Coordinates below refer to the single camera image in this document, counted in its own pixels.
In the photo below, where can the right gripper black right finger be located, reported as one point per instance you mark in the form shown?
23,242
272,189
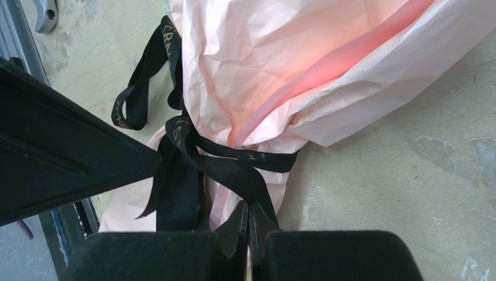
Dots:
326,255

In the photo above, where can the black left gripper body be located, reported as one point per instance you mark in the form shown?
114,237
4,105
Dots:
54,152

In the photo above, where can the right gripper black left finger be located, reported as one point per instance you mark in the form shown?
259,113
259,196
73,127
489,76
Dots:
201,255

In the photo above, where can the black ribbon with gold lettering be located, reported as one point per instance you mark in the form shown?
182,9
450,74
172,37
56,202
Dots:
177,195

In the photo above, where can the pink paper flower bouquet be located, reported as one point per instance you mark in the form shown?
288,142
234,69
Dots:
271,76

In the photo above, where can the aluminium rail frame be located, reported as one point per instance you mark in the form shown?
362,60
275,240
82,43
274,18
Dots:
17,39

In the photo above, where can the silver adjustable wrench red handle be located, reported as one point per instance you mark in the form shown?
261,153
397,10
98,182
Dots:
47,15

